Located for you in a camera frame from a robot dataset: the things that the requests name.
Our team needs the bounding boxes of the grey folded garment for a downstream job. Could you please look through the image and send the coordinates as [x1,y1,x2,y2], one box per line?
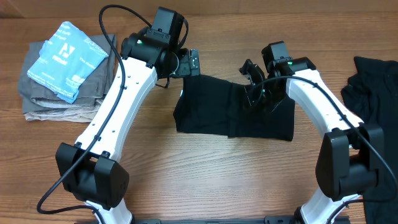
[17,35,115,114]

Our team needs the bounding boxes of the black clothes pile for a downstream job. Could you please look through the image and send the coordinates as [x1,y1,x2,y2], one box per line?
[341,56,398,224]

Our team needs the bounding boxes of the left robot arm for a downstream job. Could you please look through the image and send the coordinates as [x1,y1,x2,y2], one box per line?
[55,7,200,223]

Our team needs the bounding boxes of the beige folded garment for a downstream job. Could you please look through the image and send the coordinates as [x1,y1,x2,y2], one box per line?
[24,100,103,123]

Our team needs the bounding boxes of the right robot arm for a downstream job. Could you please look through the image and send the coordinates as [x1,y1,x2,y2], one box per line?
[239,41,386,224]

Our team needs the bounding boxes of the black t-shirt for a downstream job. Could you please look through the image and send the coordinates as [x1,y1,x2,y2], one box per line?
[173,75,295,141]

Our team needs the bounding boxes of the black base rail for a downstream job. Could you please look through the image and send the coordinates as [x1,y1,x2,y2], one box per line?
[74,215,351,224]

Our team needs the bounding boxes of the light blue folded garment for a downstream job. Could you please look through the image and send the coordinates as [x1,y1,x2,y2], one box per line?
[27,21,109,104]

